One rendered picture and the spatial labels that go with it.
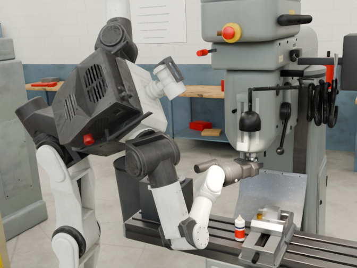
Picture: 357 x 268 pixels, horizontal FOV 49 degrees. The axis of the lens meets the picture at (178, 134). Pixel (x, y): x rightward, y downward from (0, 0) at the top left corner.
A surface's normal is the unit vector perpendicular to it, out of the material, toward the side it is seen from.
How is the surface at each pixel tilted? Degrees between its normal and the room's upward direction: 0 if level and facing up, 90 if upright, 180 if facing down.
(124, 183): 94
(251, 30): 90
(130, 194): 94
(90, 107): 64
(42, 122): 90
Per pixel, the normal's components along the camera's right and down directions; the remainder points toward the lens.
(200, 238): 0.79, -0.21
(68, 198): -0.32, 0.64
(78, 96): -0.72, -0.06
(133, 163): -0.79, 0.24
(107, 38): -0.21, -0.23
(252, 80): -0.45, 0.26
